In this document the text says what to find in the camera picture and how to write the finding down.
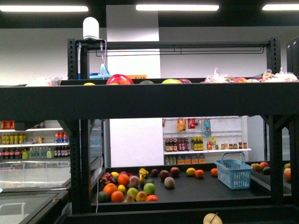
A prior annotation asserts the large red apple top shelf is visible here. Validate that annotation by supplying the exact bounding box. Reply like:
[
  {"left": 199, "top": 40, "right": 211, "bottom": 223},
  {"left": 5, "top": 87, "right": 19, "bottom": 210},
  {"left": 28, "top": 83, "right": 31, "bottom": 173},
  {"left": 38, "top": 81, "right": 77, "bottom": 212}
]
[{"left": 106, "top": 74, "right": 134, "bottom": 84}]

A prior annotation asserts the far yellow lemon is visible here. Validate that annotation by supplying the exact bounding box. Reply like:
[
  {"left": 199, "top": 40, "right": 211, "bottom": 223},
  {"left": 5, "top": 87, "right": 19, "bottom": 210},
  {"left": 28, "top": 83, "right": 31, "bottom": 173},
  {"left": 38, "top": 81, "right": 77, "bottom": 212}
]
[{"left": 186, "top": 168, "right": 196, "bottom": 176}]

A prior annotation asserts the small blue basket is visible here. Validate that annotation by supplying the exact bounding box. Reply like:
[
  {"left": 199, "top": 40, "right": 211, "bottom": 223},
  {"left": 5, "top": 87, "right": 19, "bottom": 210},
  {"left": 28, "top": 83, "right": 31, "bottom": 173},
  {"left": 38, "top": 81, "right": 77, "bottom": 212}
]
[{"left": 214, "top": 151, "right": 253, "bottom": 189}]

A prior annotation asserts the white pear with stem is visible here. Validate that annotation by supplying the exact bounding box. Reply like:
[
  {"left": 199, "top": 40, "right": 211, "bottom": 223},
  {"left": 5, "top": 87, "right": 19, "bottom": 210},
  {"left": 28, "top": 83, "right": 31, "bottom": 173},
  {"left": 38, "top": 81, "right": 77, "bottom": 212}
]
[{"left": 203, "top": 212, "right": 223, "bottom": 224}]

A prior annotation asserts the glass freezer chest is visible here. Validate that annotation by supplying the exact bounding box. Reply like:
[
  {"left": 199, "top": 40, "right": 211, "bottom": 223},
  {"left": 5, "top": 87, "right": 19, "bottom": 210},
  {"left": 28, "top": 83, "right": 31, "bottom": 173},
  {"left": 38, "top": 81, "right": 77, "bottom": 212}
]
[{"left": 0, "top": 158, "right": 92, "bottom": 224}]

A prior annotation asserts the white dome camera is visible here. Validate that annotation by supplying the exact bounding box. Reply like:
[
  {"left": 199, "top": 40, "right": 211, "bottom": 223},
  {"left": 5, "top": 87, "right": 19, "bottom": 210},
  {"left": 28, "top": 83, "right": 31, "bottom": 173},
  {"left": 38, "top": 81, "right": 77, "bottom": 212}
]
[{"left": 83, "top": 17, "right": 99, "bottom": 40}]

